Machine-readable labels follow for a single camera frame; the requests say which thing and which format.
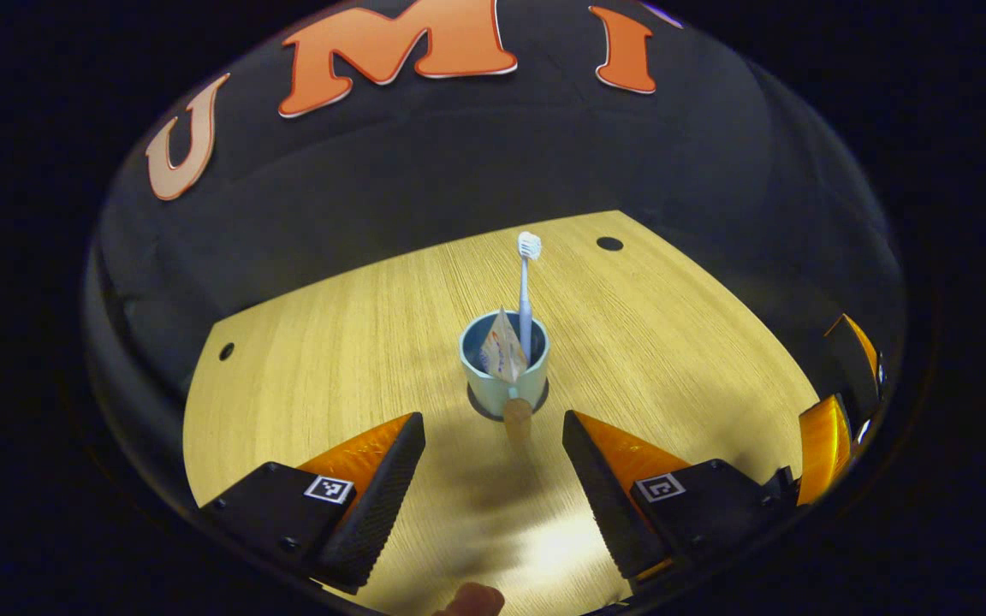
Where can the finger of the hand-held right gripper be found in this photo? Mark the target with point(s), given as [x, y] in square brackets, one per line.
[852, 359]
[822, 449]

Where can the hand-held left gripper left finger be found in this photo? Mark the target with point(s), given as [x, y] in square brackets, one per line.
[373, 505]

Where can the dark brown round coaster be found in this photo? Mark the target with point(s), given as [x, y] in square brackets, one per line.
[480, 409]

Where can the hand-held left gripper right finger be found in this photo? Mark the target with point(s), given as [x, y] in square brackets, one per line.
[600, 496]

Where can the white toothbrush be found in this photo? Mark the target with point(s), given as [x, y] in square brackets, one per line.
[525, 291]

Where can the white toothpaste tube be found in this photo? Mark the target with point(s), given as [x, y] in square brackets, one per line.
[503, 355]

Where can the wooden desktop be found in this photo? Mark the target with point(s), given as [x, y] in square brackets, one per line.
[673, 342]

